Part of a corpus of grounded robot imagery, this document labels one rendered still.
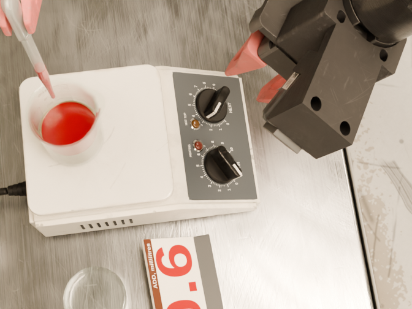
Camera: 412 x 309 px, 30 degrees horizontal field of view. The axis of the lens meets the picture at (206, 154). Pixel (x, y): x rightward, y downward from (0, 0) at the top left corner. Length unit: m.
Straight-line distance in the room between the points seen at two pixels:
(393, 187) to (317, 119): 0.29
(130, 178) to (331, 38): 0.22
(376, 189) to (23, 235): 0.33
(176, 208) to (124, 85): 0.11
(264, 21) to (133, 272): 0.28
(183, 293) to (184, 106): 0.16
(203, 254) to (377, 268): 0.16
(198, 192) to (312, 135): 0.20
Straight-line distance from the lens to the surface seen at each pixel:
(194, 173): 0.66
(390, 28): 0.50
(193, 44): 0.76
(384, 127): 0.76
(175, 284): 0.68
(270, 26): 0.53
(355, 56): 0.50
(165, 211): 0.65
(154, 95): 0.65
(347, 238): 0.73
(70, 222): 0.65
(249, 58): 0.56
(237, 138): 0.70
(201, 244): 0.71
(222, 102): 0.68
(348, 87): 0.49
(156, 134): 0.64
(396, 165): 0.75
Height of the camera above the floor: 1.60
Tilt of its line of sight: 75 degrees down
